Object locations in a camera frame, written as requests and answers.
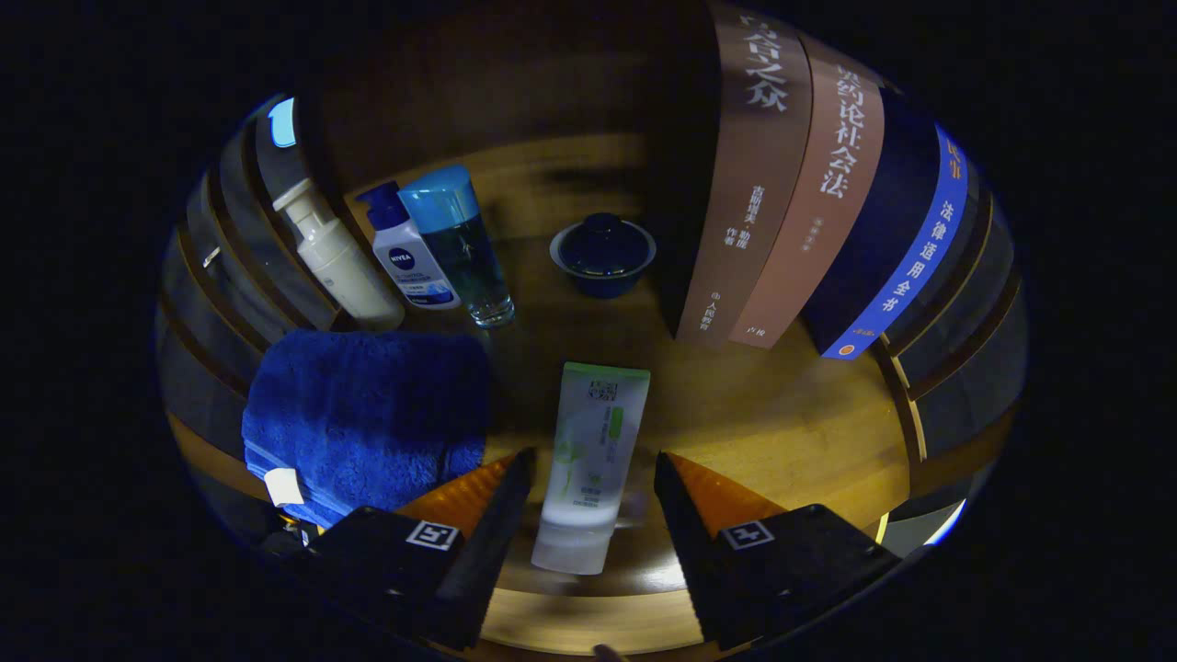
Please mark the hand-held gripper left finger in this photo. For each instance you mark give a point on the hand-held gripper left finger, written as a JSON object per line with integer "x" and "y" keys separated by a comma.
{"x": 487, "y": 561}

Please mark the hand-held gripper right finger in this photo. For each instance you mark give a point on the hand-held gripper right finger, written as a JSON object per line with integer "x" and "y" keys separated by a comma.
{"x": 690, "y": 552}

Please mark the white and green tube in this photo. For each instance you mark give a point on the white and green tube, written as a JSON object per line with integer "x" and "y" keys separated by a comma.
{"x": 588, "y": 441}

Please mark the wooden countertop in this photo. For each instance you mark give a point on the wooden countertop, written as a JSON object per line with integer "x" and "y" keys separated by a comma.
{"x": 782, "y": 414}

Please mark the wooden cabinet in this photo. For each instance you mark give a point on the wooden cabinet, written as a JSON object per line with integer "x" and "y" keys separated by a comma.
{"x": 515, "y": 83}

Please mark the folded blue towel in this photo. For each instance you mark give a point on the folded blue towel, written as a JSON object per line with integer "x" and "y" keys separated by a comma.
{"x": 368, "y": 414}

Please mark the white bottle with blue cap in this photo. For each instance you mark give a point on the white bottle with blue cap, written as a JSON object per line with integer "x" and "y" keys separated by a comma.
{"x": 414, "y": 267}

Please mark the dark blue lidded teacup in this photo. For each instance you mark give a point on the dark blue lidded teacup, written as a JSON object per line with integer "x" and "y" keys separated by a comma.
{"x": 602, "y": 253}

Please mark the clear blue bottle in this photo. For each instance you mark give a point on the clear blue bottle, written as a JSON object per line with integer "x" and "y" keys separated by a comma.
{"x": 460, "y": 248}

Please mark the dark brown book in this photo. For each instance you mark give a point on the dark brown book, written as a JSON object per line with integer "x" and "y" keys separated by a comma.
{"x": 745, "y": 230}

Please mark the white pump bottle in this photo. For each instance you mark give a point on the white pump bottle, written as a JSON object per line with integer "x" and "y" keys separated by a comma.
{"x": 345, "y": 267}

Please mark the reddish brown book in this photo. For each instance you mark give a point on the reddish brown book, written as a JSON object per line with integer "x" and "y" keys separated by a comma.
{"x": 818, "y": 230}

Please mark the blue book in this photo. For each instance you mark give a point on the blue book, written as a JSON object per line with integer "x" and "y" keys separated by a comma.
{"x": 906, "y": 276}

